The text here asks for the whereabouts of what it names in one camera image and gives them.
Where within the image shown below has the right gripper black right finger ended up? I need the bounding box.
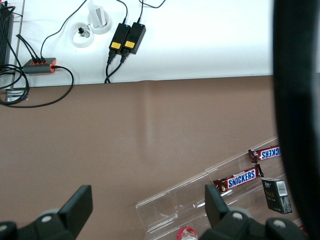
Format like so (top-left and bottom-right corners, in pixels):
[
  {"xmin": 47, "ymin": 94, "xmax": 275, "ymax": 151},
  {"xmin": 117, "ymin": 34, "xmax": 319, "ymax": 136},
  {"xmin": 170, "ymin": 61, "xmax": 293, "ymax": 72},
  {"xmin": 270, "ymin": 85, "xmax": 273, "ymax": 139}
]
[{"xmin": 199, "ymin": 183, "xmax": 310, "ymax": 240}]

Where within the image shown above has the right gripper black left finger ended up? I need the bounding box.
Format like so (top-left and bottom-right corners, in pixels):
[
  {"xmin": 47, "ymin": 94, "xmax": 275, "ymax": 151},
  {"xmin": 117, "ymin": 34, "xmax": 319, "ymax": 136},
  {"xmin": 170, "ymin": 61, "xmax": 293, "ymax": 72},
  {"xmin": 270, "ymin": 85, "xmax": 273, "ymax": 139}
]
[{"xmin": 0, "ymin": 184, "xmax": 94, "ymax": 240}]

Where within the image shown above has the clear acrylic stepped display stand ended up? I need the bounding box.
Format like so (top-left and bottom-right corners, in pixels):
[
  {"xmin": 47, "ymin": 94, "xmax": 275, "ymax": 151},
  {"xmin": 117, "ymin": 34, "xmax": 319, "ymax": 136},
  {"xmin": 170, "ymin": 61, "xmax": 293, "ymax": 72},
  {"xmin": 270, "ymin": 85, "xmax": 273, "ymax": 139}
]
[{"xmin": 135, "ymin": 136, "xmax": 302, "ymax": 240}]

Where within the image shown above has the Snickers chocolate bar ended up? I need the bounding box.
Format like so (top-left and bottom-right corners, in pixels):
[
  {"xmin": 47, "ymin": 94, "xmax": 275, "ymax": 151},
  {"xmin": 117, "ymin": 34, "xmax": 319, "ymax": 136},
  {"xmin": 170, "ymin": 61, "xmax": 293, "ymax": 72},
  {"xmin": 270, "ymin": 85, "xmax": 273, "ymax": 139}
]
[
  {"xmin": 247, "ymin": 145, "xmax": 282, "ymax": 166},
  {"xmin": 212, "ymin": 163, "xmax": 265, "ymax": 195}
]

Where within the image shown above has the red lidded can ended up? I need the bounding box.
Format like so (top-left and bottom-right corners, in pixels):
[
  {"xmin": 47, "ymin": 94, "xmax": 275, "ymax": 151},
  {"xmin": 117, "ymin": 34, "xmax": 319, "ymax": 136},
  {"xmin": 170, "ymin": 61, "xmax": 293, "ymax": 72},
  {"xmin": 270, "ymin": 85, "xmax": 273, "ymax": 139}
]
[{"xmin": 176, "ymin": 226, "xmax": 199, "ymax": 240}]

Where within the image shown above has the small black box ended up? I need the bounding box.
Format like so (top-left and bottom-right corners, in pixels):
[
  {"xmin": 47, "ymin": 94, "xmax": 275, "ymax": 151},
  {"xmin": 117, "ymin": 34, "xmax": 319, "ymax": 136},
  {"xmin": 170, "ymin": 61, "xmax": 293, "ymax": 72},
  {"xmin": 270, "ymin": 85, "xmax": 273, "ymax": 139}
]
[{"xmin": 261, "ymin": 176, "xmax": 293, "ymax": 215}]

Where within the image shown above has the brown table cover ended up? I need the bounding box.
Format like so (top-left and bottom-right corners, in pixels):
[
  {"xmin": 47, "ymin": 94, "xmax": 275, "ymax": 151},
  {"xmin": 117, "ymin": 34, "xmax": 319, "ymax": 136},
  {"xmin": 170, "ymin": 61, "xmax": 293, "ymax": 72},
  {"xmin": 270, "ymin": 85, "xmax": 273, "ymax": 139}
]
[{"xmin": 0, "ymin": 75, "xmax": 282, "ymax": 240}]

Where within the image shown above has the grey and orange USB hub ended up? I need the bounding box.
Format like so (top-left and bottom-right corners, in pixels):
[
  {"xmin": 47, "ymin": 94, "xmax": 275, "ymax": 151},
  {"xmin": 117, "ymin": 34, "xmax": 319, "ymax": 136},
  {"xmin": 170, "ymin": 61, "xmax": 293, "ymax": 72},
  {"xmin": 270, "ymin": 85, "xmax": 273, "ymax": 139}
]
[{"xmin": 21, "ymin": 56, "xmax": 58, "ymax": 75}]

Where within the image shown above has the black power adapter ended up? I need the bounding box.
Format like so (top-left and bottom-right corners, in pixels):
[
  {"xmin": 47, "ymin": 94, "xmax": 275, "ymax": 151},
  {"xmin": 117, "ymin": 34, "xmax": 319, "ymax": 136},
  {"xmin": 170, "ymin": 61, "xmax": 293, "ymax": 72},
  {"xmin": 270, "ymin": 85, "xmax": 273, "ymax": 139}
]
[
  {"xmin": 121, "ymin": 21, "xmax": 147, "ymax": 56},
  {"xmin": 108, "ymin": 22, "xmax": 132, "ymax": 56}
]

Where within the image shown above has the small black metal clip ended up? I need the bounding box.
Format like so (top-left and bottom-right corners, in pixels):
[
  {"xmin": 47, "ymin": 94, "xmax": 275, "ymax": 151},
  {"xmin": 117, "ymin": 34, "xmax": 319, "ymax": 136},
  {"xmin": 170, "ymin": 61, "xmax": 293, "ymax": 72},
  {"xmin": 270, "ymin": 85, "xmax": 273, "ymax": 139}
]
[{"xmin": 78, "ymin": 26, "xmax": 91, "ymax": 39}]

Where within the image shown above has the black finned device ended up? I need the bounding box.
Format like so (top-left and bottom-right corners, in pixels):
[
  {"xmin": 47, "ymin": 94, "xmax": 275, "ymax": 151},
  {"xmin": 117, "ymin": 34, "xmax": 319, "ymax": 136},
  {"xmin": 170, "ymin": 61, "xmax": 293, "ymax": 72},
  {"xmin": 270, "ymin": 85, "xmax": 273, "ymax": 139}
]
[{"xmin": 0, "ymin": 5, "xmax": 15, "ymax": 74}]

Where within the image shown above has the white paper strip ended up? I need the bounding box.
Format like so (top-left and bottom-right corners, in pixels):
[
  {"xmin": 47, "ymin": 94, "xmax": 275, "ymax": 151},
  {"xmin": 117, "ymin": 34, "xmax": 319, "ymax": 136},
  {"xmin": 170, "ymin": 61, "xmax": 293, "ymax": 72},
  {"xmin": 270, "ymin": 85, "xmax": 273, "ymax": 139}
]
[{"xmin": 88, "ymin": 0, "xmax": 106, "ymax": 29}]

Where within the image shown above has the silver metal bracket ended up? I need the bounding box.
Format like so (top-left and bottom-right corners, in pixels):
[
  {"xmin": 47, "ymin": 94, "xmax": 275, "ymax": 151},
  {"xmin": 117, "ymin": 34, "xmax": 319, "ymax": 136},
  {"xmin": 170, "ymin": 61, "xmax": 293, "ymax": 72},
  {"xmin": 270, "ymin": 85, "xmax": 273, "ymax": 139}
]
[{"xmin": 5, "ymin": 88, "xmax": 29, "ymax": 102}]

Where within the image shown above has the thin black cable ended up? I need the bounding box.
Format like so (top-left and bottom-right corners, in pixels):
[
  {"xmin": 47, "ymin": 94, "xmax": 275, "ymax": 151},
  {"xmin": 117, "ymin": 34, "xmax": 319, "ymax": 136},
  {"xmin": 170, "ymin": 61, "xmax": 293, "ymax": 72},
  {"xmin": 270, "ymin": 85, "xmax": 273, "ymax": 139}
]
[
  {"xmin": 0, "ymin": 63, "xmax": 31, "ymax": 105},
  {"xmin": 137, "ymin": 0, "xmax": 167, "ymax": 24},
  {"xmin": 0, "ymin": 64, "xmax": 75, "ymax": 109},
  {"xmin": 116, "ymin": 0, "xmax": 129, "ymax": 25},
  {"xmin": 39, "ymin": 0, "xmax": 89, "ymax": 61},
  {"xmin": 18, "ymin": 34, "xmax": 42, "ymax": 64},
  {"xmin": 15, "ymin": 33, "xmax": 37, "ymax": 64}
]

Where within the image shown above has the thick black cable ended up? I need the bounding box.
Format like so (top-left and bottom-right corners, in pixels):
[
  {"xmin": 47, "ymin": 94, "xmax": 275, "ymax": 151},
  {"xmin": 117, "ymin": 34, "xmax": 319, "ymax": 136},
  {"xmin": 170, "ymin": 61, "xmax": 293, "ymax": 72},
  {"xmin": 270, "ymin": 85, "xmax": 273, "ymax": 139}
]
[{"xmin": 271, "ymin": 0, "xmax": 320, "ymax": 240}]

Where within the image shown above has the black power cord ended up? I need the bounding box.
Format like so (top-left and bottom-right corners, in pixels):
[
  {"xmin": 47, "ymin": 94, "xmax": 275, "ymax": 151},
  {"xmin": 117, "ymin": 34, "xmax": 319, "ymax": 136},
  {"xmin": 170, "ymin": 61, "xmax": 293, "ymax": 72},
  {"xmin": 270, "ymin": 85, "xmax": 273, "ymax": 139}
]
[
  {"xmin": 103, "ymin": 48, "xmax": 118, "ymax": 84},
  {"xmin": 104, "ymin": 48, "xmax": 131, "ymax": 84}
]

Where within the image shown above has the aluminium rail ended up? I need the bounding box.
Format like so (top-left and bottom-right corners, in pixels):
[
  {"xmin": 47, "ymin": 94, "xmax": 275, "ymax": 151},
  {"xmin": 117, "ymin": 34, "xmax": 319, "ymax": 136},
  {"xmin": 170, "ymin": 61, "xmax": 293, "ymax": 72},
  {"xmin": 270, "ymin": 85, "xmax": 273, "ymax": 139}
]
[{"xmin": 11, "ymin": 0, "xmax": 26, "ymax": 89}]

